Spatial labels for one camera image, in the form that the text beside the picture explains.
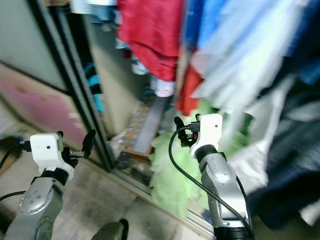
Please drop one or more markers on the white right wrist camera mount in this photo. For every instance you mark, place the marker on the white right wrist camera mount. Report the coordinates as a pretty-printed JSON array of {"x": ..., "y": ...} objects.
[{"x": 210, "y": 131}]

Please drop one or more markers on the small white cloth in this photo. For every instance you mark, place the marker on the small white cloth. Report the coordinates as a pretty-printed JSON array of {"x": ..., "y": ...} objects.
[{"x": 164, "y": 87}]

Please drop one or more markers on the orange red garment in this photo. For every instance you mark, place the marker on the orange red garment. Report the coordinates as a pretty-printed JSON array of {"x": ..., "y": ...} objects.
[{"x": 187, "y": 86}]

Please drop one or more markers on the metal wardrobe floor rail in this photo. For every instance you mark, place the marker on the metal wardrobe floor rail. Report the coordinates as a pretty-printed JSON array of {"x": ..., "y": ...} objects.
[{"x": 160, "y": 201}]

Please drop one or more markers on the folded white blue clothes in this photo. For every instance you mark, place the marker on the folded white blue clothes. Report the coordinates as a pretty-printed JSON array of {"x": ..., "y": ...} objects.
[{"x": 95, "y": 12}]

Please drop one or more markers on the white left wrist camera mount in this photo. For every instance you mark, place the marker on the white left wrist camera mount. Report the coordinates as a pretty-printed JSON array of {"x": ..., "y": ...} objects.
[{"x": 47, "y": 150}]

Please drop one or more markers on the silver left robot leg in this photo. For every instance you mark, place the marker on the silver left robot leg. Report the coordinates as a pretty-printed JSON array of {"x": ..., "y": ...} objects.
[{"x": 110, "y": 231}]

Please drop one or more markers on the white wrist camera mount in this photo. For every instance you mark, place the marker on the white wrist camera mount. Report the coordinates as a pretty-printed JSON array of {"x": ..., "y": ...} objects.
[
  {"x": 47, "y": 150},
  {"x": 210, "y": 131}
]

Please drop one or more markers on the green fluffy cloth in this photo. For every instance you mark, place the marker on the green fluffy cloth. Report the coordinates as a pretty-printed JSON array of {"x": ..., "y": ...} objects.
[{"x": 172, "y": 170}]

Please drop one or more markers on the patterned cardboard box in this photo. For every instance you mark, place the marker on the patterned cardboard box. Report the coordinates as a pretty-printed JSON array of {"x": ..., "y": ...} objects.
[{"x": 142, "y": 127}]

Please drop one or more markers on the grey sliding wardrobe door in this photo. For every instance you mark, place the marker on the grey sliding wardrobe door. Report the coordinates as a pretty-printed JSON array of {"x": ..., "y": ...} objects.
[{"x": 30, "y": 40}]

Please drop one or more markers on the dark blue garment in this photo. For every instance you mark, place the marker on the dark blue garment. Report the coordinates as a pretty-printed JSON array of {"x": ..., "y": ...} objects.
[{"x": 290, "y": 165}]

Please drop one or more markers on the red hanging garment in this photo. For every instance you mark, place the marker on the red hanging garment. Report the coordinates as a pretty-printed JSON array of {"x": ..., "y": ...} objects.
[{"x": 152, "y": 35}]

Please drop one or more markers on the blue black striped cloth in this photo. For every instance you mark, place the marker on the blue black striped cloth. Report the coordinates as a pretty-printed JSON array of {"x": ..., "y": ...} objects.
[{"x": 92, "y": 80}]

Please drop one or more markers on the pale blue striped shirt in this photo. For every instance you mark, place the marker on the pale blue striped shirt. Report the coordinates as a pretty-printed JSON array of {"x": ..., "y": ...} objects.
[{"x": 245, "y": 55}]

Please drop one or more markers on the white hanging garment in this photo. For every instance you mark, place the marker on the white hanging garment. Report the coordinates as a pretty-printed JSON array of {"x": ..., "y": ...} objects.
[{"x": 260, "y": 135}]

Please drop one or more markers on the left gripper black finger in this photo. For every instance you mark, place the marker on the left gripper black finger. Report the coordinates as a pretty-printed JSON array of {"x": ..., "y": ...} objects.
[
  {"x": 60, "y": 134},
  {"x": 90, "y": 141}
]

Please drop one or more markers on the blue hanging garment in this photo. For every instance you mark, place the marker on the blue hanging garment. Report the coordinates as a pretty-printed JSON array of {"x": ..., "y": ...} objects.
[{"x": 200, "y": 20}]

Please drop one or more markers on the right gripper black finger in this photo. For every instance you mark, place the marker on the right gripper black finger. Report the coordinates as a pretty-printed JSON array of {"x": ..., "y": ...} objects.
[
  {"x": 197, "y": 118},
  {"x": 179, "y": 126}
]

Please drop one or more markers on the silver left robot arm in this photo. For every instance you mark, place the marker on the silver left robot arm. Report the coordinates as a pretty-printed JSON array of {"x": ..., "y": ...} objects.
[{"x": 37, "y": 210}]

